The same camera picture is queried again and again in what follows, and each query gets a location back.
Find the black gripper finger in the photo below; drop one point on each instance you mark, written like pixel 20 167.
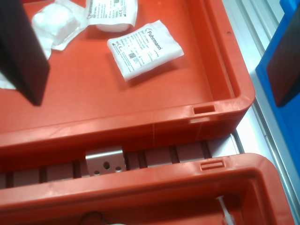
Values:
pixel 21 58
pixel 286 70

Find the red box with bandages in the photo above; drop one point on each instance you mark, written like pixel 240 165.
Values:
pixel 93 105

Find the red box with syringes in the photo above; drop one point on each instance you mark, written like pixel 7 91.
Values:
pixel 140 187

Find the gauze roll in clear wrapper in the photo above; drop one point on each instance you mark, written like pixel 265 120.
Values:
pixel 54 23

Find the blue storage bin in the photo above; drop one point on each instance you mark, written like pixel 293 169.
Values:
pixel 290 140

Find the white printed bandage pack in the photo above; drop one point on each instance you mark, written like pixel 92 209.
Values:
pixel 145 49
pixel 110 14

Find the thin black thread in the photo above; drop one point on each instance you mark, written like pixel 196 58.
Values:
pixel 93 216

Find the aluminium corner bracket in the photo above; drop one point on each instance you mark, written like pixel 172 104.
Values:
pixel 104 161

